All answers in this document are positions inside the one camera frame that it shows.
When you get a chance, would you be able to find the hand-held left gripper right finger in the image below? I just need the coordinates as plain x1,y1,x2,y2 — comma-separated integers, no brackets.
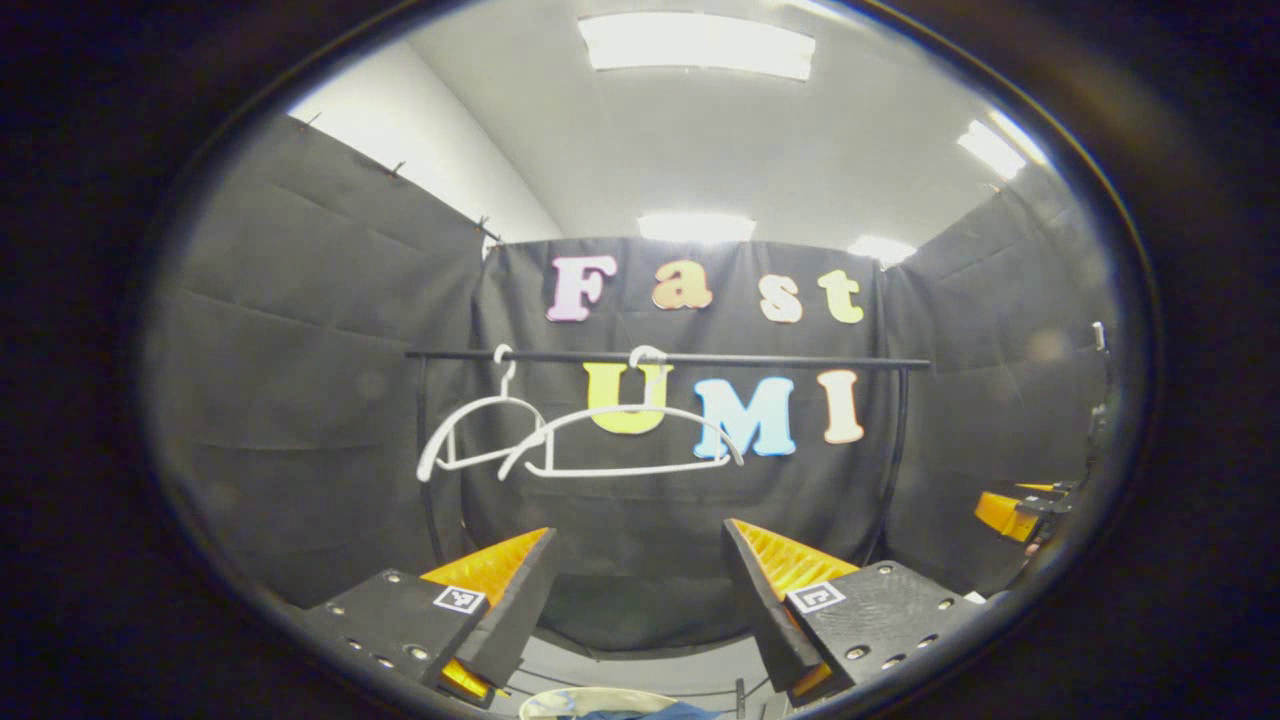
722,518,986,707

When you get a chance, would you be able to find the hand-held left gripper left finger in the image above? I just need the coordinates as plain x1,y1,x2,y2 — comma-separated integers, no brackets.
300,527,559,709

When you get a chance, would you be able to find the blue corduroy jacket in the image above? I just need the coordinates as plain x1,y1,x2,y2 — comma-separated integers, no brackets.
575,700,721,720

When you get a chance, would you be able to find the white clothes hanger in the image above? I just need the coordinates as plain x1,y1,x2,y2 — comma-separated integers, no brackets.
497,345,746,481
416,344,551,484

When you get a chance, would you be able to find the black clothes rack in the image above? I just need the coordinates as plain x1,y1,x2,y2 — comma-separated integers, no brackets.
405,347,931,661

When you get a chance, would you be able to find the large ceiling light panel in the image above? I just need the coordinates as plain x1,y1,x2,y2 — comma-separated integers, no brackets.
578,12,817,83

